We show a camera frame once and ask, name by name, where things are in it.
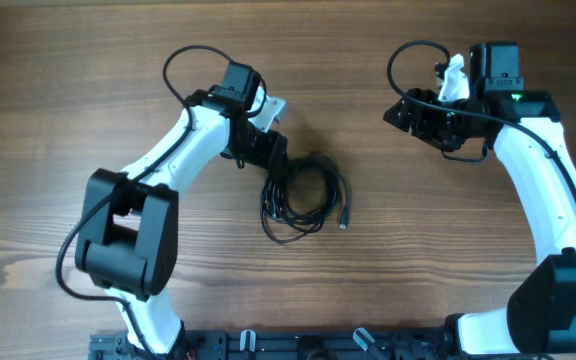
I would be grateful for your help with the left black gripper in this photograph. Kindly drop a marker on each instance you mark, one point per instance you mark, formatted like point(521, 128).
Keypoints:
point(274, 144)

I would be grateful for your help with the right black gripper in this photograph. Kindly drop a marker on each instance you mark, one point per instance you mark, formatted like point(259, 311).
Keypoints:
point(418, 119)

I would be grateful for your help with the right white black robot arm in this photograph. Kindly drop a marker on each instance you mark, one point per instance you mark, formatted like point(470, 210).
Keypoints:
point(482, 95)

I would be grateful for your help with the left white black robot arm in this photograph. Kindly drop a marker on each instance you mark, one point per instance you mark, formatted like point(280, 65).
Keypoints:
point(127, 240)

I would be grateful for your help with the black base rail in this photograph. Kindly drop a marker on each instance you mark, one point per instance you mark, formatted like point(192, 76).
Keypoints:
point(361, 344)

